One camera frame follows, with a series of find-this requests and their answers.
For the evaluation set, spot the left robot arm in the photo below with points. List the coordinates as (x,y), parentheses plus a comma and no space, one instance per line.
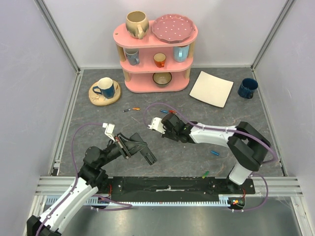
(90,179)

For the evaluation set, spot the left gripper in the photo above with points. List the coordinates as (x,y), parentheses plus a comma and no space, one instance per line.
(122,147)

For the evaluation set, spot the pink three-tier shelf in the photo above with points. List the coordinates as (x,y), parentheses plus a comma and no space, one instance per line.
(139,78)

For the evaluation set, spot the beige ceramic mug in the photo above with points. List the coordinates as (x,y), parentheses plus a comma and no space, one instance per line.
(137,24)

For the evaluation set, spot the light blue mug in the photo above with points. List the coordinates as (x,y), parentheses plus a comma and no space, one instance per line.
(180,53)

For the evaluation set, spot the small orange cup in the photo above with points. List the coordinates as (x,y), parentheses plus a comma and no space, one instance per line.
(159,60)

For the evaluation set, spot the dark blue mug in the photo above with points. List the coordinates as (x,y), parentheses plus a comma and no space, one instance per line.
(247,88)

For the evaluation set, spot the beige round saucer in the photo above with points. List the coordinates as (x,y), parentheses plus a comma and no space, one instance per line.
(100,100)

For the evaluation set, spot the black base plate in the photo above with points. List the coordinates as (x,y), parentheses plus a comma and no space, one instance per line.
(173,189)

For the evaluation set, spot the square white plate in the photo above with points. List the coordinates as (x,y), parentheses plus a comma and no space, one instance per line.
(211,89)

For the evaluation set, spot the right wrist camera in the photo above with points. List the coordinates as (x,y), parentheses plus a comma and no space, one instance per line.
(156,125)

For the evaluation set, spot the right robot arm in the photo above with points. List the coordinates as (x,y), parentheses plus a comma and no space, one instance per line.
(248,146)

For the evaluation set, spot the grey blue mug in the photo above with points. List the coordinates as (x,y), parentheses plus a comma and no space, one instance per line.
(132,56)

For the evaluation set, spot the blue metallic battery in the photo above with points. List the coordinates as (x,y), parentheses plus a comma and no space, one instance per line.
(215,153)

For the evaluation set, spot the blue mug cream interior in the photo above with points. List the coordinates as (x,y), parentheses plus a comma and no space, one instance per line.
(105,87)

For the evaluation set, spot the pink dotted plate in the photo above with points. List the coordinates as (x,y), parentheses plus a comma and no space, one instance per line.
(173,28)

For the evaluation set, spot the dark patterned bowl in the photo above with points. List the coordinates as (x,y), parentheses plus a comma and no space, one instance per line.
(162,79)

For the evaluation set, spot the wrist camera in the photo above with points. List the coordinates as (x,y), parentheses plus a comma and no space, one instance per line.
(109,130)
(156,125)

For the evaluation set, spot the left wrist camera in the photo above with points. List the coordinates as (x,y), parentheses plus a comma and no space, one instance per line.
(109,130)

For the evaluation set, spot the green battery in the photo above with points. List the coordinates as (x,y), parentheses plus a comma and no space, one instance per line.
(205,174)

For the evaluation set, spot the black remote control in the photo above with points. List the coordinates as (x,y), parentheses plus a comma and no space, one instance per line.
(144,149)

